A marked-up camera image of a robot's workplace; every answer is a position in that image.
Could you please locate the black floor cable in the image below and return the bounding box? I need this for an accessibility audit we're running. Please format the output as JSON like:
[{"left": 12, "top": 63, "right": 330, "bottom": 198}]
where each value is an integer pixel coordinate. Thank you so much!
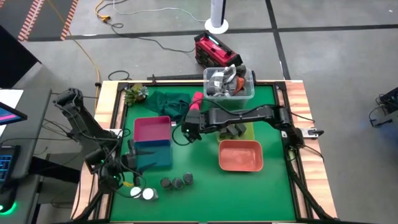
[{"left": 108, "top": 21, "right": 197, "bottom": 54}]

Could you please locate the computer monitor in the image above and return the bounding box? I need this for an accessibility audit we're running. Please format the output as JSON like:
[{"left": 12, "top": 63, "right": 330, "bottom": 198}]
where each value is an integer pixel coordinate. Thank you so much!
[{"left": 0, "top": 101, "right": 28, "bottom": 126}]

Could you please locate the black wired device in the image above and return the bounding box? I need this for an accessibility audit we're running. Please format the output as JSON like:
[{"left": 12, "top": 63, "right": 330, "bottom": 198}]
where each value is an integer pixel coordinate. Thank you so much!
[{"left": 369, "top": 86, "right": 398, "bottom": 128}]

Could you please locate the red and black toolbox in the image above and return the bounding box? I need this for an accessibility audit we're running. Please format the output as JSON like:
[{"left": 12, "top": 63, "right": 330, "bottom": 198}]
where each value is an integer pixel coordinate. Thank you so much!
[{"left": 193, "top": 30, "right": 244, "bottom": 68}]

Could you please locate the coiled black cable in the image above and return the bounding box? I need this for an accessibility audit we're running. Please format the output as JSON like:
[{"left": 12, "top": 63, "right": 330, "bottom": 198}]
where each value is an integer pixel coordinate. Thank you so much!
[{"left": 108, "top": 70, "right": 132, "bottom": 82}]

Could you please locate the grey striped towel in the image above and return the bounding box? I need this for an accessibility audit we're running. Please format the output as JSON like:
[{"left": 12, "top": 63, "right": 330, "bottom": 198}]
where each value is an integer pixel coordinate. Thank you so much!
[{"left": 206, "top": 64, "right": 248, "bottom": 96}]

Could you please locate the blue plastic bin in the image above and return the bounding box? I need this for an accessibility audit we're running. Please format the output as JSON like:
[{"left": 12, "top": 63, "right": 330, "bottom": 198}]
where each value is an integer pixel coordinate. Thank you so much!
[{"left": 132, "top": 139, "right": 173, "bottom": 170}]

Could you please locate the pink plastic bin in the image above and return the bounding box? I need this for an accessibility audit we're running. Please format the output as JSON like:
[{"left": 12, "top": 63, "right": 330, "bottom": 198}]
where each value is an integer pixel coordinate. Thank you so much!
[{"left": 133, "top": 116, "right": 172, "bottom": 143}]

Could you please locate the black aluminium table frame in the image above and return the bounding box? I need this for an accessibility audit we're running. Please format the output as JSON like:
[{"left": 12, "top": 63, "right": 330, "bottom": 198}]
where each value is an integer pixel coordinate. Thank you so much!
[{"left": 71, "top": 79, "right": 338, "bottom": 224}]

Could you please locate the dark green cloth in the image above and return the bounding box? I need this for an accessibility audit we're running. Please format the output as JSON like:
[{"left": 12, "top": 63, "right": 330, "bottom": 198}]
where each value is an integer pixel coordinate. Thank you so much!
[{"left": 144, "top": 90, "right": 192, "bottom": 123}]

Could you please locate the black looped gripper cable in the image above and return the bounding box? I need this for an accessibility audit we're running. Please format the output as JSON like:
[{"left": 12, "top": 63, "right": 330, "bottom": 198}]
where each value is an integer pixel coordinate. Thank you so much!
[{"left": 172, "top": 123, "right": 190, "bottom": 146}]

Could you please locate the grey desk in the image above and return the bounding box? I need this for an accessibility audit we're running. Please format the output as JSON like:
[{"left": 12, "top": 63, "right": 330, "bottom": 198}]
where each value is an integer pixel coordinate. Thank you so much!
[{"left": 0, "top": 88, "right": 52, "bottom": 224}]

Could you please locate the white floor cable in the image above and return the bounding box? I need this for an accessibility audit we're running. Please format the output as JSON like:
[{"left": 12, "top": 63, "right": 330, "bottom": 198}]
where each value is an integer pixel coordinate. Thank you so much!
[{"left": 111, "top": 0, "right": 208, "bottom": 23}]

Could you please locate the backlit keyboard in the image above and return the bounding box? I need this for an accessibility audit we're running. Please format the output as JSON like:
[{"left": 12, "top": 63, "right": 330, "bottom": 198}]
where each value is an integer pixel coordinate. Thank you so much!
[{"left": 0, "top": 144, "right": 21, "bottom": 184}]

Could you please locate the black gadget with light ring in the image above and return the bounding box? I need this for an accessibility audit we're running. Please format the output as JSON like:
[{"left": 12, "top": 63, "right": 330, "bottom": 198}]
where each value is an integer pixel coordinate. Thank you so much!
[{"left": 0, "top": 183, "right": 18, "bottom": 215}]

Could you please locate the black panel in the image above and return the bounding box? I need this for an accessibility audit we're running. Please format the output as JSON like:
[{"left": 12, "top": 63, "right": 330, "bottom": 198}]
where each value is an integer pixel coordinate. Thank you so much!
[{"left": 0, "top": 24, "right": 42, "bottom": 89}]

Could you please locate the lime green plastic bin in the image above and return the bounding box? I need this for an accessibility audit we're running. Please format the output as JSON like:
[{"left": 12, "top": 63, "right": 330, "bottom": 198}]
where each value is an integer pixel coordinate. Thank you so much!
[{"left": 216, "top": 121, "right": 255, "bottom": 143}]

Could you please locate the long yellow floor cable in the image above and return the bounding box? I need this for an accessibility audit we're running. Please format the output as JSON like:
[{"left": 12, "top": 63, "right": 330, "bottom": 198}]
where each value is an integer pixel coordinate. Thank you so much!
[{"left": 45, "top": 0, "right": 102, "bottom": 111}]

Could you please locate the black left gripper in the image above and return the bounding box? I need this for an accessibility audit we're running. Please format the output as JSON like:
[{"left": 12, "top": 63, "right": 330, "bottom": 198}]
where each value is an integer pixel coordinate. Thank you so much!
[{"left": 121, "top": 139, "right": 158, "bottom": 187}]

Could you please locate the orange cloth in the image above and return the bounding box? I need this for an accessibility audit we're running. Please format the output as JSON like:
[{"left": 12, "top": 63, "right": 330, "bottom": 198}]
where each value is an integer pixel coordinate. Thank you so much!
[{"left": 234, "top": 77, "right": 246, "bottom": 94}]

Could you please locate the black striped-edge floor mat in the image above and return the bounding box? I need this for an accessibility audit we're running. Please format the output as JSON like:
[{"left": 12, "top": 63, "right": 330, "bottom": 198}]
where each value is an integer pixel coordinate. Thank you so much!
[{"left": 0, "top": 0, "right": 79, "bottom": 42}]

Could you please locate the white paper sheet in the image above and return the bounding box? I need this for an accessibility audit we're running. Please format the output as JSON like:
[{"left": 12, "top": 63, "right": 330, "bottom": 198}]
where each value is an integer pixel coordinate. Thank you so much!
[{"left": 0, "top": 89, "right": 24, "bottom": 108}]

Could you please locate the potted succulent plant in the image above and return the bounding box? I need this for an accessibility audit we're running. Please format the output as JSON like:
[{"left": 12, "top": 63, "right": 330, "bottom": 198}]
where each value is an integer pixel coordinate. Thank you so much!
[{"left": 123, "top": 83, "right": 149, "bottom": 106}]

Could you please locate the orange plastic bin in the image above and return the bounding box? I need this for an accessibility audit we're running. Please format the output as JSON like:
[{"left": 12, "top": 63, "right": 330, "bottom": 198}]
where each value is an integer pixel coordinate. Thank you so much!
[{"left": 218, "top": 139, "right": 264, "bottom": 172}]

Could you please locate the clear plastic tub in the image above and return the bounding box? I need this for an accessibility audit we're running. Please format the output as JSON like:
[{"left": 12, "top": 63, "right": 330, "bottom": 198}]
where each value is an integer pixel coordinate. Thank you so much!
[{"left": 203, "top": 67, "right": 256, "bottom": 109}]

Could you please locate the yellow extension cord plug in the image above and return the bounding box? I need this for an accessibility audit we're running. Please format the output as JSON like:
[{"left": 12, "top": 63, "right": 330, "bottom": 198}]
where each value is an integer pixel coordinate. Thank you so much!
[{"left": 94, "top": 0, "right": 112, "bottom": 24}]

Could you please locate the black bar on floor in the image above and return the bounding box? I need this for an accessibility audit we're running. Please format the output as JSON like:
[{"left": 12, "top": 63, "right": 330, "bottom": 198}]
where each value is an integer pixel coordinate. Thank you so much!
[{"left": 146, "top": 73, "right": 205, "bottom": 81}]

